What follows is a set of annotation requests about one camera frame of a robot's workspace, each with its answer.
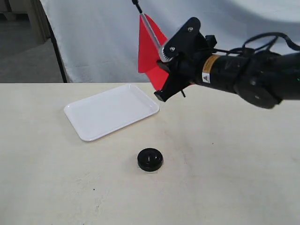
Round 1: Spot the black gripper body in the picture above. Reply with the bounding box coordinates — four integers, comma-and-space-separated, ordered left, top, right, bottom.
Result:
176, 33, 217, 88

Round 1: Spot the red flag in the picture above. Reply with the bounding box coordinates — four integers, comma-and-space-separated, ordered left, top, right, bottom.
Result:
132, 0, 168, 91

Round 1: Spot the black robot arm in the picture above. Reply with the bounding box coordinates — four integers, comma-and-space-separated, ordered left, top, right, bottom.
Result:
155, 17, 300, 109

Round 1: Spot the black round flag base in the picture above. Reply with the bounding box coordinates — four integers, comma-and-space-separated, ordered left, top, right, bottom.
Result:
137, 148, 164, 172

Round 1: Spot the white plastic tray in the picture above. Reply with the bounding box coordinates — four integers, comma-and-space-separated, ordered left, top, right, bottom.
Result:
64, 84, 159, 142

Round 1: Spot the white backdrop cloth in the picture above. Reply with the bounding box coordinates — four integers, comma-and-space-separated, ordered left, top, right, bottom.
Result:
42, 0, 300, 83

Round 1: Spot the black backdrop stand pole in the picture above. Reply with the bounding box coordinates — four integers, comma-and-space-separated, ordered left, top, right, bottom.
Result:
47, 21, 68, 83

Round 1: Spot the wooden furniture in background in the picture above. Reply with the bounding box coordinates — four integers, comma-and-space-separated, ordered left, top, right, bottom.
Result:
0, 0, 51, 45

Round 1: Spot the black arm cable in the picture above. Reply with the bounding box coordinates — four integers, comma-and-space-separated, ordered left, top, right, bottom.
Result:
210, 32, 300, 56

